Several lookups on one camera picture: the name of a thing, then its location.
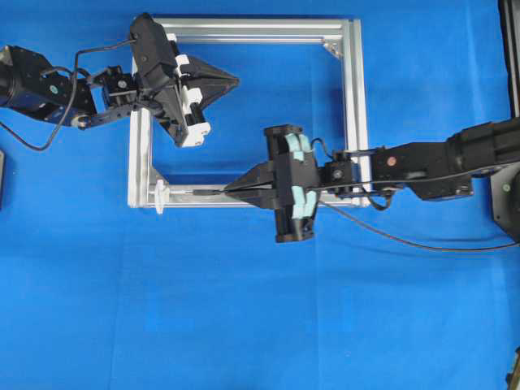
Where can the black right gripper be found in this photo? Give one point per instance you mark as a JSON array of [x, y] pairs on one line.
[[287, 229]]

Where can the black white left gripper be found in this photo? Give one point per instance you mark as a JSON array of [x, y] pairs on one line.
[[178, 107]]

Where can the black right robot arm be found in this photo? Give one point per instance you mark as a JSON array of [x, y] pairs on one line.
[[432, 170]]

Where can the dark block at left edge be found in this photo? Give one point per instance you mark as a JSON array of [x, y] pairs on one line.
[[2, 171]]

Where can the dark object bottom right corner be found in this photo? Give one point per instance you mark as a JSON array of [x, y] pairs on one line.
[[512, 378]]

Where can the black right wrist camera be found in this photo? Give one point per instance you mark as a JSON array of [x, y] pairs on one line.
[[300, 176]]

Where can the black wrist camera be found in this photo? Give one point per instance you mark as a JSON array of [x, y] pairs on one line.
[[154, 55], [300, 176]]

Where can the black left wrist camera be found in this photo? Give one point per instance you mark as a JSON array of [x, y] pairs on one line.
[[154, 55]]

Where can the white string loop clip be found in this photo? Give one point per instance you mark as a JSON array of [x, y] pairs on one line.
[[161, 196]]

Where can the silver aluminium extrusion frame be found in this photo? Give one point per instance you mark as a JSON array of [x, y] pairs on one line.
[[340, 37]]

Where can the black rail at right edge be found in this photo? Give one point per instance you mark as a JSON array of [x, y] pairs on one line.
[[509, 23]]

